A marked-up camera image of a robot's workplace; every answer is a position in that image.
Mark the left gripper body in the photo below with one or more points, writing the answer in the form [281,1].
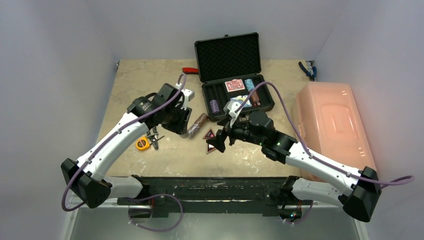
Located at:
[176,119]

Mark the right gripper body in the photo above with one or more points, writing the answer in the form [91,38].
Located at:
[227,135]

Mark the brown chip roll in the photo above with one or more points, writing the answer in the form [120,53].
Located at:
[197,125]

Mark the purple chip stack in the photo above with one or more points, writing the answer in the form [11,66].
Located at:
[214,107]

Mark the black poker set case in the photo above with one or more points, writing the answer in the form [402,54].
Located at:
[224,59]

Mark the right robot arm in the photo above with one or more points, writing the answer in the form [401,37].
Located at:
[354,190]

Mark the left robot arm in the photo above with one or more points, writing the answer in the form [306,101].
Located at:
[86,177]

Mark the white triangular dealer button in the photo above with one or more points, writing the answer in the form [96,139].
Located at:
[209,148]

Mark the red triangular dealer button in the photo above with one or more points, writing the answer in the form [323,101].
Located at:
[209,134]

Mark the brown red chip stack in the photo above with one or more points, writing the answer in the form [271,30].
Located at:
[255,100]

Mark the black multitool pliers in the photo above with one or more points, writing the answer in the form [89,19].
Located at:
[153,137]

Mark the blue playing card deck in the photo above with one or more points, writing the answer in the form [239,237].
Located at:
[241,99]

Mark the yellow tape measure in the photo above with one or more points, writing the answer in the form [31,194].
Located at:
[142,143]

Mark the light blue chip stack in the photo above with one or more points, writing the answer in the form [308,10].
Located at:
[249,83]

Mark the red playing card deck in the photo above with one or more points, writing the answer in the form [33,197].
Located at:
[234,85]

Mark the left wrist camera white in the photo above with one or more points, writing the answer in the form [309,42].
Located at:
[186,96]

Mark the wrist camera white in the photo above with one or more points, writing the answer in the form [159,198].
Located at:
[186,96]
[233,109]

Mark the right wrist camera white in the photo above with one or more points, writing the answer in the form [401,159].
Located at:
[233,109]

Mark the red handled tool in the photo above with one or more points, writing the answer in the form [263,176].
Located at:
[190,71]

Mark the blue handled pliers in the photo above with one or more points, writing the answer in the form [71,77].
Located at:
[309,70]

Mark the aluminium frame rail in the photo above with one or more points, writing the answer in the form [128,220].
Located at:
[110,222]

